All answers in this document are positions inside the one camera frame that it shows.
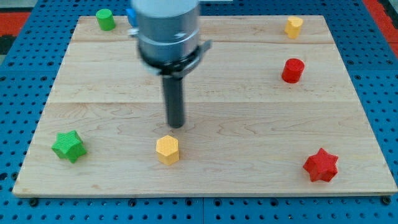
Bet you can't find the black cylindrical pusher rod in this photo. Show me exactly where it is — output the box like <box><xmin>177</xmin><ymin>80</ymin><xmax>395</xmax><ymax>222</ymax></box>
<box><xmin>162</xmin><ymin>77</ymin><xmax>185</xmax><ymax>128</ymax></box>

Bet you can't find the blue block behind arm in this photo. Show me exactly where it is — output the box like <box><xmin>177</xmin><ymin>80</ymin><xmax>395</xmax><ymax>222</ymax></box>
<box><xmin>126</xmin><ymin>8</ymin><xmax>138</xmax><ymax>27</ymax></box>

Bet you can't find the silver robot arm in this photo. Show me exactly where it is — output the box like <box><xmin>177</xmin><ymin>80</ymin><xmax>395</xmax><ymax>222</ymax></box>
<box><xmin>131</xmin><ymin>0</ymin><xmax>212</xmax><ymax>128</ymax></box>

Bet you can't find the green star block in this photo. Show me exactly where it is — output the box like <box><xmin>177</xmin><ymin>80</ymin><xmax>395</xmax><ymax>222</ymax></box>
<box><xmin>52</xmin><ymin>130</ymin><xmax>87</xmax><ymax>164</ymax></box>

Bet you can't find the red star block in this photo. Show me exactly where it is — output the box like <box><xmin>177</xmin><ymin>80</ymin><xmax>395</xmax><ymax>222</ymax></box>
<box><xmin>303</xmin><ymin>147</ymin><xmax>339</xmax><ymax>182</ymax></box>

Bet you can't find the yellow hexagon block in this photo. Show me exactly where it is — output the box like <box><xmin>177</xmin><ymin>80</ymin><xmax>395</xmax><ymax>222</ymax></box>
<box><xmin>156</xmin><ymin>135</ymin><xmax>179</xmax><ymax>166</ymax></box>

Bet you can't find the green cylinder block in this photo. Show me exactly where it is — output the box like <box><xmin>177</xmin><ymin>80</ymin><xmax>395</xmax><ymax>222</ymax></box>
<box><xmin>96</xmin><ymin>9</ymin><xmax>116</xmax><ymax>31</ymax></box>

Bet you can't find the light wooden board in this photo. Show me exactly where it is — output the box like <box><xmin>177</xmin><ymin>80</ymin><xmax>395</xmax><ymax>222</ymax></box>
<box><xmin>12</xmin><ymin>16</ymin><xmax>397</xmax><ymax>198</ymax></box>

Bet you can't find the red cylinder block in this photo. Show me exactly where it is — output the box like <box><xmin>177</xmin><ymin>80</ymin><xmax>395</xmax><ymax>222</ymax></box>
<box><xmin>281</xmin><ymin>58</ymin><xmax>305</xmax><ymax>83</ymax></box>

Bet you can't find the yellow heart block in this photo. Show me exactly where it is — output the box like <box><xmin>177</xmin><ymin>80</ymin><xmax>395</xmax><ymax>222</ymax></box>
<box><xmin>284</xmin><ymin>16</ymin><xmax>303</xmax><ymax>39</ymax></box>

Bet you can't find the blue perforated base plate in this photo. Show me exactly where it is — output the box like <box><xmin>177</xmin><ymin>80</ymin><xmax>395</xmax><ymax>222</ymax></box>
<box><xmin>1</xmin><ymin>1</ymin><xmax>397</xmax><ymax>223</ymax></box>

